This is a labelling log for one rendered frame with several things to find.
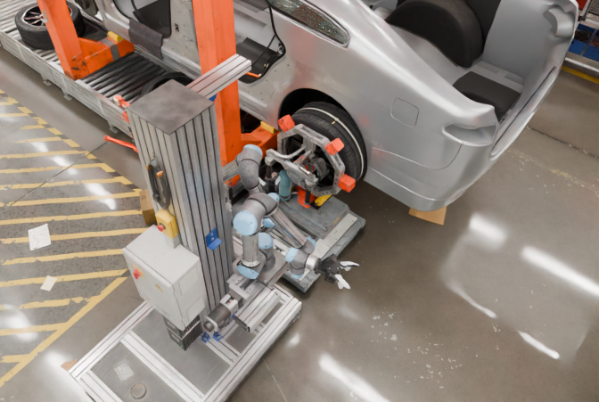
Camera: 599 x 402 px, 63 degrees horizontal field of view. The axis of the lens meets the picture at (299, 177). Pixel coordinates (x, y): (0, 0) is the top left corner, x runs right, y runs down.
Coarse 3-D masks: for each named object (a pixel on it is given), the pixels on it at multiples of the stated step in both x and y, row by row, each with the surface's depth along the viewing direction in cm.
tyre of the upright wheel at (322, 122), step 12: (324, 108) 329; (336, 108) 329; (300, 120) 328; (312, 120) 321; (324, 120) 320; (336, 120) 322; (348, 120) 326; (324, 132) 319; (336, 132) 317; (348, 132) 321; (360, 132) 327; (348, 144) 319; (360, 144) 326; (348, 156) 319; (360, 156) 327; (348, 168) 326; (360, 168) 333
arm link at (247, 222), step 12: (252, 204) 233; (264, 204) 236; (240, 216) 229; (252, 216) 230; (240, 228) 233; (252, 228) 229; (252, 240) 243; (252, 252) 251; (240, 264) 263; (252, 264) 257; (252, 276) 262
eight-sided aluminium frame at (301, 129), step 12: (288, 132) 331; (300, 132) 322; (312, 132) 321; (324, 144) 315; (336, 156) 319; (336, 168) 320; (336, 180) 327; (312, 192) 355; (324, 192) 344; (336, 192) 334
